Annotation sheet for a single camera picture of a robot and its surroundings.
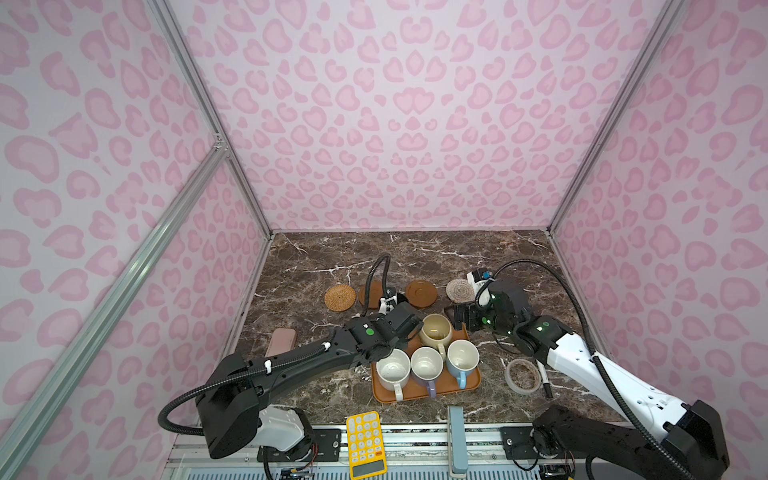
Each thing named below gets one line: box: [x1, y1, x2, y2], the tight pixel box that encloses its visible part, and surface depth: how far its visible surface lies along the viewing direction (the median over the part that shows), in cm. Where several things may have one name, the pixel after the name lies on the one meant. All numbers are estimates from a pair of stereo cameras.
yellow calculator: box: [346, 411, 388, 480], surface depth 73 cm
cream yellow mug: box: [419, 313, 452, 362], surface depth 84 cm
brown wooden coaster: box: [406, 280, 439, 308], surface depth 103 cm
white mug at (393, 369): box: [376, 348, 411, 402], surface depth 80 cm
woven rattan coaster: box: [324, 284, 357, 312], surface depth 103 cm
